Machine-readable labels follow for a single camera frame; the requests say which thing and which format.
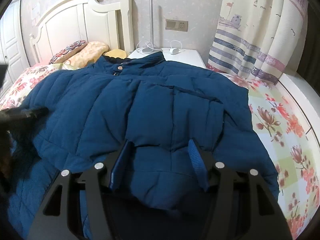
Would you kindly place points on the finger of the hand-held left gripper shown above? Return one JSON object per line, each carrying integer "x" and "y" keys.
{"x": 27, "y": 113}

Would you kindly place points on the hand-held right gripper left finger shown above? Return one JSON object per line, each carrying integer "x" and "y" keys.
{"x": 120, "y": 165}

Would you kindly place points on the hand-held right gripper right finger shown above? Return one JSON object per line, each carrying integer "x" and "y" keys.
{"x": 196, "y": 162}

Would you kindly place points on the blue padded jacket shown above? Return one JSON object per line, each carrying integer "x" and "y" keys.
{"x": 150, "y": 105}

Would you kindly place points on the white wardrobe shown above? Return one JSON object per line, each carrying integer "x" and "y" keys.
{"x": 12, "y": 42}

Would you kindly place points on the red purple patterned pillow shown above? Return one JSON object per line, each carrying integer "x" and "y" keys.
{"x": 67, "y": 51}

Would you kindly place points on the orange floral pillow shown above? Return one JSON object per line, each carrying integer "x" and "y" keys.
{"x": 87, "y": 53}

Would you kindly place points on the floral quilt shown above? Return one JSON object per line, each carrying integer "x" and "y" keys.
{"x": 275, "y": 130}

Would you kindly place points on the white nightstand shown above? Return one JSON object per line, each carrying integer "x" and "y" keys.
{"x": 185, "y": 58}

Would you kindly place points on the white wooden headboard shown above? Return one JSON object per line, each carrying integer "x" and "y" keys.
{"x": 75, "y": 20}

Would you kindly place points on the yellow bed sheet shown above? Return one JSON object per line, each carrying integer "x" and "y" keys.
{"x": 116, "y": 53}

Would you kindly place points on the striped boat print curtain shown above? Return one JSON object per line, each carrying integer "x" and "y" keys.
{"x": 250, "y": 30}

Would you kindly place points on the paper wall sticker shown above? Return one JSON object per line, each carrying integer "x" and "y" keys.
{"x": 35, "y": 10}

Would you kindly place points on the wall socket panel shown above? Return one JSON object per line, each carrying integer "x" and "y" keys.
{"x": 176, "y": 25}

